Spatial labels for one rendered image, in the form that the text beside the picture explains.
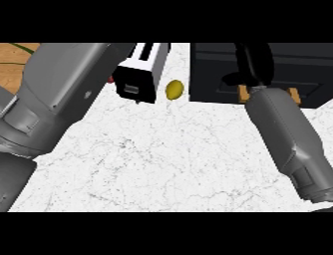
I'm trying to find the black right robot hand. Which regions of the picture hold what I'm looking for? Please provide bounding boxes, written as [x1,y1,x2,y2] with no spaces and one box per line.
[220,43,275,88]

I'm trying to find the dark grey drawer cabinet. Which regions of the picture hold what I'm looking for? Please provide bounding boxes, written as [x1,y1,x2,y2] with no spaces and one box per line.
[188,43,333,110]

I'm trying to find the dark grey drawer front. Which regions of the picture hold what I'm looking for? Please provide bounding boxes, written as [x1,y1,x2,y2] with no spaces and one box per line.
[188,65,333,110]

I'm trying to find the yellow lemon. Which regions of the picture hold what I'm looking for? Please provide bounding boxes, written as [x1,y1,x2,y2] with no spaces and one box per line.
[166,79,185,101]

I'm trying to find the white and black toaster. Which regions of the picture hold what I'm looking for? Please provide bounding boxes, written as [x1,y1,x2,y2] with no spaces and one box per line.
[112,43,172,105]

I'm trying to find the wooden drawer handle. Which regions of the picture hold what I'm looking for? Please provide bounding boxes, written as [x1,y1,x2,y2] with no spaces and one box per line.
[237,85,303,106]

